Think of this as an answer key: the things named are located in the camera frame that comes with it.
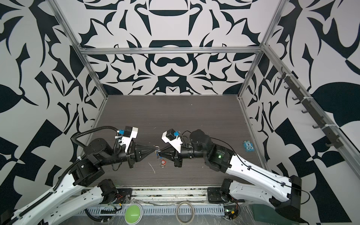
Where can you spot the black wall hook rack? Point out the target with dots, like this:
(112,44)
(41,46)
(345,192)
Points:
(313,109)

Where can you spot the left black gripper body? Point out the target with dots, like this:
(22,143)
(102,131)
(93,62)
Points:
(123,156)

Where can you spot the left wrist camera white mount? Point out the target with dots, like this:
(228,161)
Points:
(125,136)

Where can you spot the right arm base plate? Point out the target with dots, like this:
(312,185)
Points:
(214,196)

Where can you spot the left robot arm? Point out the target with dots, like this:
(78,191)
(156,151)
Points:
(83,172)

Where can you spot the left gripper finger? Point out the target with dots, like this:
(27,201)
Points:
(145,148)
(146,153)

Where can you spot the metal keyring with yellow tag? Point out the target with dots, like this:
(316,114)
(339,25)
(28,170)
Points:
(158,157)

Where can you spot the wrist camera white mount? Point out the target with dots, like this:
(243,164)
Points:
(125,136)
(173,138)

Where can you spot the dark green cloth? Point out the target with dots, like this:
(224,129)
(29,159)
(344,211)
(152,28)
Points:
(263,213)

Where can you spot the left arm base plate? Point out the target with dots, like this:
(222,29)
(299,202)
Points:
(123,195)

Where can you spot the light blue toy block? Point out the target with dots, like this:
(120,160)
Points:
(248,146)

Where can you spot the aluminium front rail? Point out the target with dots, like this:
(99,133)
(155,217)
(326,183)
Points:
(168,192)

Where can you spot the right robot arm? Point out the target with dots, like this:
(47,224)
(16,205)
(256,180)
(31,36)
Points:
(226,160)

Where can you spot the green round button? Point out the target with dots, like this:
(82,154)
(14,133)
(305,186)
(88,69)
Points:
(133,214)

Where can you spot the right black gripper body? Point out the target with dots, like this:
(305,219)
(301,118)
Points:
(189,153)

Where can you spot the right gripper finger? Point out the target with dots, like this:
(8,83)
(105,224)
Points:
(168,155)
(166,149)

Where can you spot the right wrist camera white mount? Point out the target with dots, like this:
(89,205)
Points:
(173,138)

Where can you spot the aluminium frame crossbar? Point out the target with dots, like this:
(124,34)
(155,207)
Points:
(166,50)

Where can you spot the white slotted cable duct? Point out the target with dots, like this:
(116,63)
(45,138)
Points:
(166,210)

